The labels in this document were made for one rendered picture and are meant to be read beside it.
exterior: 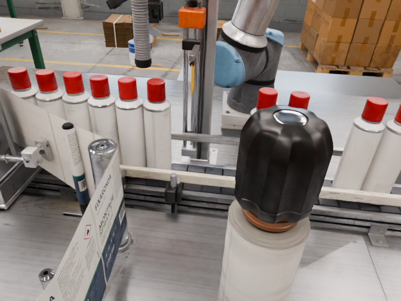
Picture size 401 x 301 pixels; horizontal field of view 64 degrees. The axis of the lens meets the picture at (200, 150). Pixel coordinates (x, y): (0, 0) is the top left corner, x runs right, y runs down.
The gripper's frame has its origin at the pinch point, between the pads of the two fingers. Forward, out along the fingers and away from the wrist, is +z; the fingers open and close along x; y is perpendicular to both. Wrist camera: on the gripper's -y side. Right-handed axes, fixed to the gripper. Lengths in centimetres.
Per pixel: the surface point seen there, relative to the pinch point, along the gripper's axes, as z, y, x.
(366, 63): 81, 188, 266
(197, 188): 12, 23, -52
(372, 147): 0, 54, -52
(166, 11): 80, -76, 492
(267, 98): -8, 34, -50
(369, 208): 12, 57, -54
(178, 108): 16.9, 13.3, -6.8
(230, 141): 4, 29, -46
